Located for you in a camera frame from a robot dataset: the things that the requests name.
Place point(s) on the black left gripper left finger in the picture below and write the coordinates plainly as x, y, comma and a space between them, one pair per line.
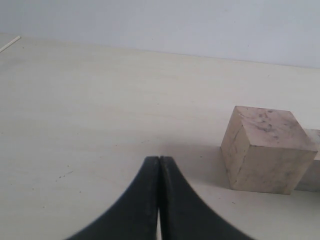
134, 215

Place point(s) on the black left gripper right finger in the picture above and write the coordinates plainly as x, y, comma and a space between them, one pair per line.
183, 214

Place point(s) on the second largest wooden cube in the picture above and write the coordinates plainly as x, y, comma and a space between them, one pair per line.
311, 179

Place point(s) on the thin white stick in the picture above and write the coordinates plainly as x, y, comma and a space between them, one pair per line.
7, 45

